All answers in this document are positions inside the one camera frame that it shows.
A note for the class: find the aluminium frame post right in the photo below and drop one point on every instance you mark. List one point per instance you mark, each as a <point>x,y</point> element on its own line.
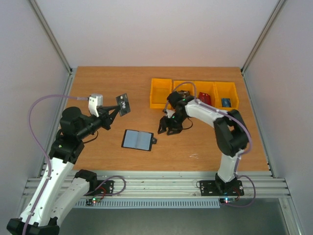
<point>264,32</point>

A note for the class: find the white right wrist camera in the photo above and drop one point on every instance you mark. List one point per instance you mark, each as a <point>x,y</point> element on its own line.
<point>168,113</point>

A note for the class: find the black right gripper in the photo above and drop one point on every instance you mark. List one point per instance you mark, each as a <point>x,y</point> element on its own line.
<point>172,123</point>

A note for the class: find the grey slotted cable duct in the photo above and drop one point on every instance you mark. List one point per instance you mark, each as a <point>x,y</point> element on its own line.
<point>183,203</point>

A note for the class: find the black leather card holder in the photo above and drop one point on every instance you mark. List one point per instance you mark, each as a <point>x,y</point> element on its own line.
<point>139,140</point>

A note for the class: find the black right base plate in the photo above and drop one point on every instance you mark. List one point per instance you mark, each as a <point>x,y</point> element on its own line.
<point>209,188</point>

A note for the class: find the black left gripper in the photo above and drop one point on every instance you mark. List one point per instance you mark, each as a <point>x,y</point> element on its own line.
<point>108,119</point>

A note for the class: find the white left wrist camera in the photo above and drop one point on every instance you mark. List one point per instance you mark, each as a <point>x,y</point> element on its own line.
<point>95,101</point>

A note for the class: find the yellow bin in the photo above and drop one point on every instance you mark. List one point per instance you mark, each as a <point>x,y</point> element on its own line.
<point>206,92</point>
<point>227,90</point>
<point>160,89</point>
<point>185,85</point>

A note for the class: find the aluminium frame post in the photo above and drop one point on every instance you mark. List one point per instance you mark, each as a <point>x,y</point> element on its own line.
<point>44,23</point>
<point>264,32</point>

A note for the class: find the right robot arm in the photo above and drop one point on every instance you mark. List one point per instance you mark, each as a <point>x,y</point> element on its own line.
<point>232,135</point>

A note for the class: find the aluminium rail base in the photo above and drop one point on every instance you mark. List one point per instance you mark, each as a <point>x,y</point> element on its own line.
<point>183,184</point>

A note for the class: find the aluminium frame post left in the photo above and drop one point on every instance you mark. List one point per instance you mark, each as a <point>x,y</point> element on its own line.
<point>44,23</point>

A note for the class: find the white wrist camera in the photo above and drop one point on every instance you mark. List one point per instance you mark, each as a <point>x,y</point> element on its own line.
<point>95,101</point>
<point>168,113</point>

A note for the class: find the blue card in bin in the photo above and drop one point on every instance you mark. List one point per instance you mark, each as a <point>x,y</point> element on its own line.
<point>226,102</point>

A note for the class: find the red card in bin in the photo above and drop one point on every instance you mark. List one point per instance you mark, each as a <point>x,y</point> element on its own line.
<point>205,98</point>

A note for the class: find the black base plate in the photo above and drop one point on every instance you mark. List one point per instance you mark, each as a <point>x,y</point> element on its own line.
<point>105,188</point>
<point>209,188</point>

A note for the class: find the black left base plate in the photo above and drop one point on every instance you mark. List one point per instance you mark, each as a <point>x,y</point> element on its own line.
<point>105,188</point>

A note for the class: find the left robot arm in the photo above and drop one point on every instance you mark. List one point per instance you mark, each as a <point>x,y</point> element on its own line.
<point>47,209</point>

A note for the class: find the black card in bin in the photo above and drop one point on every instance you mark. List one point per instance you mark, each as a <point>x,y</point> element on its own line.
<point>184,93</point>

